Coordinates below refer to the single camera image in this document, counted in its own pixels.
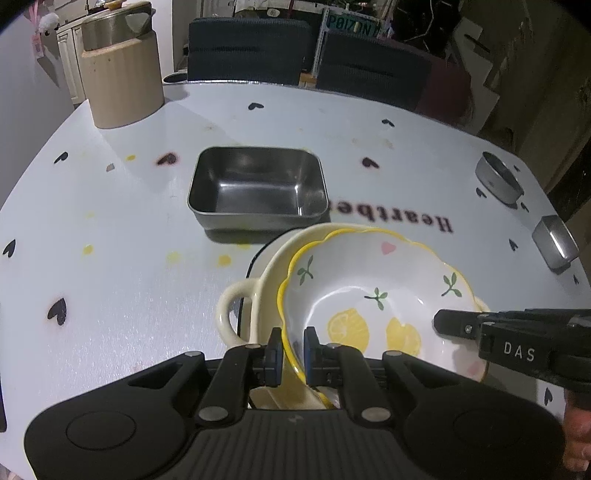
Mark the person's right hand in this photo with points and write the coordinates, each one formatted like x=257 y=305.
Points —
x=578 y=434

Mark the maroon chair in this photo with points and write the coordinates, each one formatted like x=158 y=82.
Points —
x=448 y=87

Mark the small square steel container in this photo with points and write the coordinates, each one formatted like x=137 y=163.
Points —
x=551 y=240

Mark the white plush toy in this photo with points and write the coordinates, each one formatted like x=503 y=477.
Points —
x=48 y=21

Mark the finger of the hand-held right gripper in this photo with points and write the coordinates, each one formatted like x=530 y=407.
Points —
x=457 y=323

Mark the dark blue chair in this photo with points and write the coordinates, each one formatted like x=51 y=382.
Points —
x=374 y=69
x=249 y=50

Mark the rectangular steel tray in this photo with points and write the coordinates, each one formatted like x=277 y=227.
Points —
x=258 y=194

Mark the white cabinet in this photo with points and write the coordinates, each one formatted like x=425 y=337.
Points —
x=69 y=60

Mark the beige ribbed canister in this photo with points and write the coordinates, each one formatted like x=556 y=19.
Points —
x=122 y=83

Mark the lemon print scalloped bowl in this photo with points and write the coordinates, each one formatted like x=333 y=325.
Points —
x=351 y=277

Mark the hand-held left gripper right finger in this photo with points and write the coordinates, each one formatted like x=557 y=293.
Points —
x=308 y=356

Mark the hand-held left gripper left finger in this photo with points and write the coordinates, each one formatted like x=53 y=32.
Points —
x=277 y=356

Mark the green sign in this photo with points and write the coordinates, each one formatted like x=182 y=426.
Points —
x=351 y=28

